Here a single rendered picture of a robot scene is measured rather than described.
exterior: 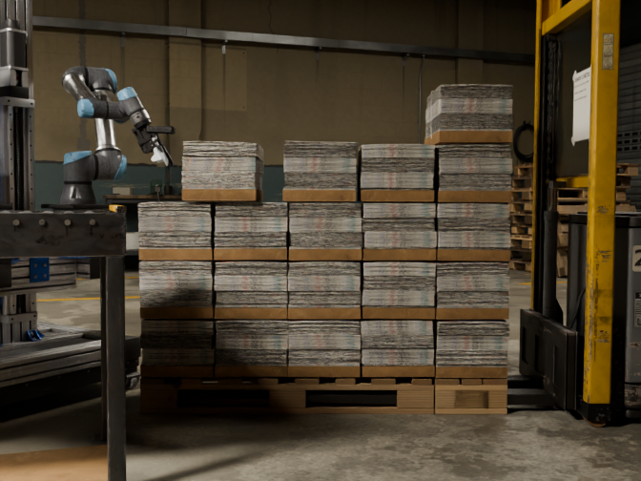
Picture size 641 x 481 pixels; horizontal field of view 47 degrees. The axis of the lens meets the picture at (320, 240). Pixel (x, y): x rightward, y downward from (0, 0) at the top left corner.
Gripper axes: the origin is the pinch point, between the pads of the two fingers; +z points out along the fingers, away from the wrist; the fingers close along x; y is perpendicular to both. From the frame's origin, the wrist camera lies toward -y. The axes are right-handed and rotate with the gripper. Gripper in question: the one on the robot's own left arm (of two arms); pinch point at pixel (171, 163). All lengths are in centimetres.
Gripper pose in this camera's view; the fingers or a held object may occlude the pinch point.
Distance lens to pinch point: 314.0
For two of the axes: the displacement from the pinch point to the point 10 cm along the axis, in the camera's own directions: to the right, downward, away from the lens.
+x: 0.1, 0.6, -10.0
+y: -8.8, 4.8, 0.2
